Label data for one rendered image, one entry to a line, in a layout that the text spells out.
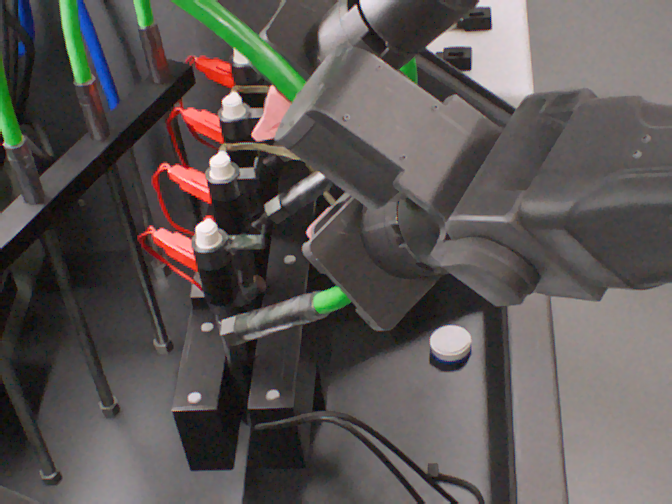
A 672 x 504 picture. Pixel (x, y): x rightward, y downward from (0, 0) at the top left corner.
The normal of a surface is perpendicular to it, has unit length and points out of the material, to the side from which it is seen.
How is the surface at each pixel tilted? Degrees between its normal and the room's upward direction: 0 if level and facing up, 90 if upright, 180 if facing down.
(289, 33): 45
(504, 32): 0
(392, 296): 49
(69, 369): 0
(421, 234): 87
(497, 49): 0
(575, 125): 40
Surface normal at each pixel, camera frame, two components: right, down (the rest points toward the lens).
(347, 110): 0.25, -0.11
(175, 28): -0.06, 0.68
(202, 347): -0.11, -0.73
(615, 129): -0.72, -0.57
